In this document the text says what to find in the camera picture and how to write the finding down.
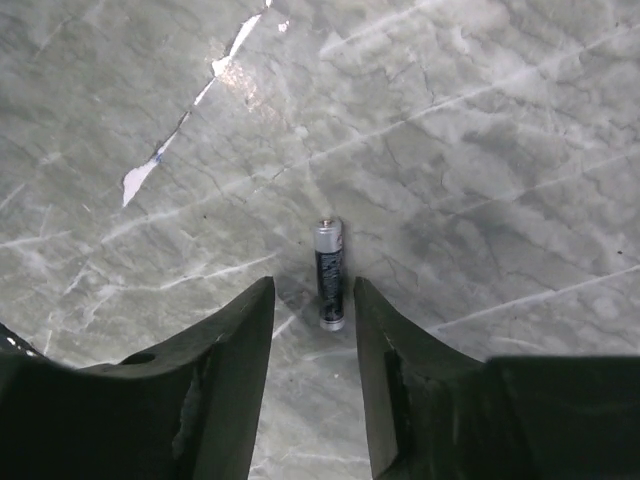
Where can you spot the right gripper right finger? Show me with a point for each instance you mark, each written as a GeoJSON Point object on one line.
{"type": "Point", "coordinates": [433, 412]}

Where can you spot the black battery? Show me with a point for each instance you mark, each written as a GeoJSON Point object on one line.
{"type": "Point", "coordinates": [329, 257]}

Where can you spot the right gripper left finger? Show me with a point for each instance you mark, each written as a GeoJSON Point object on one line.
{"type": "Point", "coordinates": [186, 408]}

